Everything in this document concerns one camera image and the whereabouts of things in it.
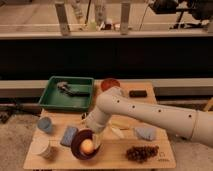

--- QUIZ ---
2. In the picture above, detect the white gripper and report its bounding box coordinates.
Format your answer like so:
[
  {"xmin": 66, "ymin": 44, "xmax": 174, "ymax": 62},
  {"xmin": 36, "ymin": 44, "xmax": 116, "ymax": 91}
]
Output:
[{"xmin": 88, "ymin": 126, "xmax": 103, "ymax": 149}]

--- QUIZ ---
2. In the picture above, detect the purple bowl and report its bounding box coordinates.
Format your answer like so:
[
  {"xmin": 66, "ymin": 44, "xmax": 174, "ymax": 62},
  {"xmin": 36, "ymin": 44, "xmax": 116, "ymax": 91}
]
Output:
[{"xmin": 70, "ymin": 129, "xmax": 99, "ymax": 160}]

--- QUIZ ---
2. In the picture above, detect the orange apple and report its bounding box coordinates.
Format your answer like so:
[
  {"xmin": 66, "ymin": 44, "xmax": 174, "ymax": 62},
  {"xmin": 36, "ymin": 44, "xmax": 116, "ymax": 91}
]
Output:
[{"xmin": 80, "ymin": 139, "xmax": 94, "ymax": 154}]

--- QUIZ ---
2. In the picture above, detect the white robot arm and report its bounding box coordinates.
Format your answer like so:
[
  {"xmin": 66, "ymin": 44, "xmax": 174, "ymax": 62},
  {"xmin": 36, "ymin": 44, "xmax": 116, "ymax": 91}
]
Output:
[{"xmin": 85, "ymin": 87, "xmax": 213, "ymax": 148}]

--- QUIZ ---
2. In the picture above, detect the red bowl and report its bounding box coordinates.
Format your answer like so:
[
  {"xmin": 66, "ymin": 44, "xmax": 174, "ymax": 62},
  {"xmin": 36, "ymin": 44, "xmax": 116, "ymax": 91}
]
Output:
[{"xmin": 101, "ymin": 78, "xmax": 120, "ymax": 91}]

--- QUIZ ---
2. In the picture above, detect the banana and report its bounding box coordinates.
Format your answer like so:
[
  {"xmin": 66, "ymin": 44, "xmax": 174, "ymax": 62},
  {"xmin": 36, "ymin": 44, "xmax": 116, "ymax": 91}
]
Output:
[{"xmin": 108, "ymin": 121, "xmax": 131, "ymax": 139}]

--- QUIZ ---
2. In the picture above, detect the blue sponge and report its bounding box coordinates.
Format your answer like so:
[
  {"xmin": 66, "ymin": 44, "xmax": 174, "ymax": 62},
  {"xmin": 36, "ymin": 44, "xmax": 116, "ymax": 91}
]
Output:
[{"xmin": 60, "ymin": 126, "xmax": 78, "ymax": 147}]

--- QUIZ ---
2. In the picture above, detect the green plastic tray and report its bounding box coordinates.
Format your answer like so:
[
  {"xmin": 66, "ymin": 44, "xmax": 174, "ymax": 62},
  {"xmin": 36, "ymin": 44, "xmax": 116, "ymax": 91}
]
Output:
[{"xmin": 39, "ymin": 76, "xmax": 94, "ymax": 112}]

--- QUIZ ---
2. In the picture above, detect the black rectangular block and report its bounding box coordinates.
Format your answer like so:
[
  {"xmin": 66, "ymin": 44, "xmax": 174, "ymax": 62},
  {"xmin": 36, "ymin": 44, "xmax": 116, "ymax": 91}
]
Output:
[{"xmin": 129, "ymin": 90, "xmax": 147, "ymax": 98}]

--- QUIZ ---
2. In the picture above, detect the blue grey cloth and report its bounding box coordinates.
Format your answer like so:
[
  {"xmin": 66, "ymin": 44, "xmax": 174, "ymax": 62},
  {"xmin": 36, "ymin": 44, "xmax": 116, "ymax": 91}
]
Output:
[{"xmin": 134, "ymin": 127, "xmax": 156, "ymax": 141}]

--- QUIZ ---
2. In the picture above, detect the bunch of dark grapes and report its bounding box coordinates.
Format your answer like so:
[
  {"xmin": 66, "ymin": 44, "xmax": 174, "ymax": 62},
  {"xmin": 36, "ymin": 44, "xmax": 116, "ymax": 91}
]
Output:
[{"xmin": 126, "ymin": 146, "xmax": 159, "ymax": 163}]

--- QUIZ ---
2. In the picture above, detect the blue cup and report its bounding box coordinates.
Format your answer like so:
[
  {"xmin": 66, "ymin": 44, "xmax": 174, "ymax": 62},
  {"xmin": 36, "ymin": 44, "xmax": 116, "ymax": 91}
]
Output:
[{"xmin": 37, "ymin": 117, "xmax": 53, "ymax": 134}]

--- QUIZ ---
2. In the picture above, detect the grey tool in tray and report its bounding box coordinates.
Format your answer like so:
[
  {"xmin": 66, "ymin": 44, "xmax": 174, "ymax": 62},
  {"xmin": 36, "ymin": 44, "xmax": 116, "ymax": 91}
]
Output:
[{"xmin": 57, "ymin": 82, "xmax": 89, "ymax": 96}]

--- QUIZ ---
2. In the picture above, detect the white paper cup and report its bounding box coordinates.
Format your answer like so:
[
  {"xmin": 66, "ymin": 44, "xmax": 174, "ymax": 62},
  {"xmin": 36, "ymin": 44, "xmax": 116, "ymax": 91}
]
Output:
[{"xmin": 34, "ymin": 137, "xmax": 51, "ymax": 158}]

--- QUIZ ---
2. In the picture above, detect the black camera on stand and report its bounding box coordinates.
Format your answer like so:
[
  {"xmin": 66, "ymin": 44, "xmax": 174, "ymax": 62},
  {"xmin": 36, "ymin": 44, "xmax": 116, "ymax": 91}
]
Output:
[{"xmin": 148, "ymin": 0, "xmax": 213, "ymax": 29}]

